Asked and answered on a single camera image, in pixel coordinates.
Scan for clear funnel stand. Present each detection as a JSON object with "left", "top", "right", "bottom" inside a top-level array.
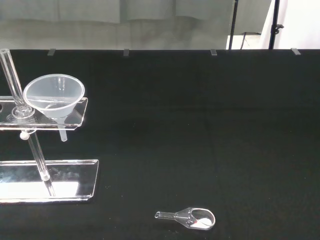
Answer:
[{"left": 0, "top": 48, "right": 100, "bottom": 204}]

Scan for clear glass weighing funnel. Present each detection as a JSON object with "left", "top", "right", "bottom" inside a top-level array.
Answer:
[{"left": 154, "top": 206, "right": 216, "bottom": 231}]

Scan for black bench cloth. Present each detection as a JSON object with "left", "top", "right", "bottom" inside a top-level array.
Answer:
[{"left": 0, "top": 48, "right": 320, "bottom": 240}]

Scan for grey curtain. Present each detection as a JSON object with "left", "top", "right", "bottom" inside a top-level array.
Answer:
[{"left": 0, "top": 0, "right": 266, "bottom": 50}]

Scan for thin black tripod pole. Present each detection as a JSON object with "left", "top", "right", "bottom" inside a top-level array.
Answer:
[{"left": 228, "top": 0, "right": 238, "bottom": 50}]

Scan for black tripod pole with knob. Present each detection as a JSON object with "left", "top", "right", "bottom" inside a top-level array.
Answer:
[{"left": 267, "top": 0, "right": 286, "bottom": 50}]

